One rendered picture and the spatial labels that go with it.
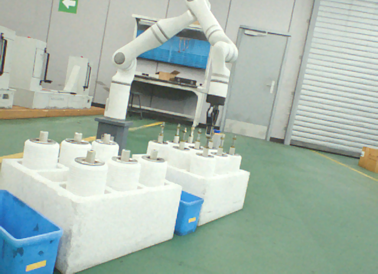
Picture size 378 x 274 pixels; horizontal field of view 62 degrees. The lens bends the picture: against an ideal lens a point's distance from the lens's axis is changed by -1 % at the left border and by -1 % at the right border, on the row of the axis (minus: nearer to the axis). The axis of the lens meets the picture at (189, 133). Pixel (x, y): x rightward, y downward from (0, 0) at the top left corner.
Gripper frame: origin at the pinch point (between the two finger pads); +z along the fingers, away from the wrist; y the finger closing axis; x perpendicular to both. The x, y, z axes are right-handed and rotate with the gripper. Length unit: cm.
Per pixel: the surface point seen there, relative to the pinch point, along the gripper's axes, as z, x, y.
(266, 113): -17, 4, 522
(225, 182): 19.3, -9.7, 4.3
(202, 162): 11.9, -0.6, -4.7
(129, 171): 11.9, 10.3, -45.1
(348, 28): -202, -111, 537
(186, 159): 13.2, 7.3, 0.8
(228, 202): 29.0, -11.9, 10.8
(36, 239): 24, 16, -71
